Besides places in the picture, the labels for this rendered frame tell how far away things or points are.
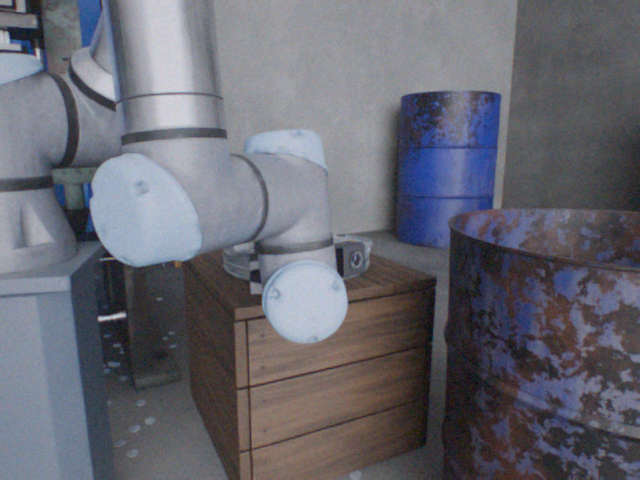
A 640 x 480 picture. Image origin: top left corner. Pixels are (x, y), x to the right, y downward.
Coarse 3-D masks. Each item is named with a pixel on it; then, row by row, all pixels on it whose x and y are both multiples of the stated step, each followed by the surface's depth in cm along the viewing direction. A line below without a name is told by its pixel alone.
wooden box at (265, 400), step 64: (192, 320) 97; (256, 320) 68; (384, 320) 78; (192, 384) 105; (256, 384) 70; (320, 384) 75; (384, 384) 81; (256, 448) 72; (320, 448) 78; (384, 448) 84
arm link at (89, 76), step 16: (96, 32) 52; (96, 48) 52; (80, 64) 53; (96, 64) 53; (80, 80) 53; (96, 80) 52; (112, 80) 53; (80, 96) 53; (96, 96) 53; (112, 96) 53; (80, 112) 53; (96, 112) 54; (112, 112) 54; (80, 128) 53; (96, 128) 55; (112, 128) 56; (80, 144) 54; (96, 144) 56; (112, 144) 57; (80, 160) 56; (96, 160) 58
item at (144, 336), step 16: (112, 272) 151; (128, 272) 106; (144, 272) 108; (112, 288) 158; (128, 288) 106; (144, 288) 108; (112, 304) 155; (128, 304) 107; (144, 304) 109; (128, 320) 108; (144, 320) 110; (128, 336) 111; (144, 336) 110; (160, 336) 134; (128, 352) 116; (144, 352) 111; (160, 352) 121; (128, 368) 120; (144, 368) 112; (160, 368) 115; (176, 368) 115; (144, 384) 110; (160, 384) 112
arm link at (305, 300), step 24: (264, 264) 42; (288, 264) 40; (312, 264) 40; (264, 288) 41; (288, 288) 39; (312, 288) 39; (336, 288) 40; (264, 312) 42; (288, 312) 39; (312, 312) 40; (336, 312) 40; (288, 336) 40; (312, 336) 40
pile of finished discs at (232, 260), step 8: (368, 248) 91; (224, 256) 89; (232, 256) 86; (240, 256) 85; (248, 256) 86; (368, 256) 88; (224, 264) 86; (232, 264) 82; (240, 264) 83; (248, 264) 79; (368, 264) 88; (232, 272) 83; (240, 272) 81; (248, 272) 79
